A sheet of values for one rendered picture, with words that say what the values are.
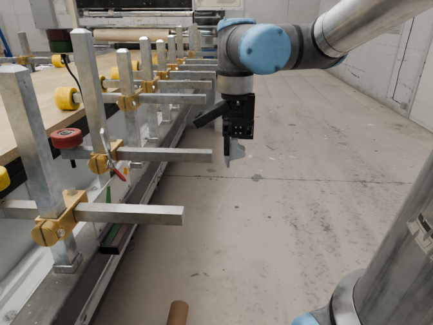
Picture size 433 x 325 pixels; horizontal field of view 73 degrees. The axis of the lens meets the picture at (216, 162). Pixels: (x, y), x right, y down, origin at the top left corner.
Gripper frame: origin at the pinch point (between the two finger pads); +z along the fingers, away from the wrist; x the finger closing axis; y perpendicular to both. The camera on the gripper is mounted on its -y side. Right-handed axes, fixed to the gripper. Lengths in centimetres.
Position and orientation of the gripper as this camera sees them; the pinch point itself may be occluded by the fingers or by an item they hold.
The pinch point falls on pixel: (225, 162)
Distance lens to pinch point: 83.8
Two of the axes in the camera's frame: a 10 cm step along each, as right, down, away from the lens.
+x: 0.6, -4.4, 9.0
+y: 10.0, 0.3, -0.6
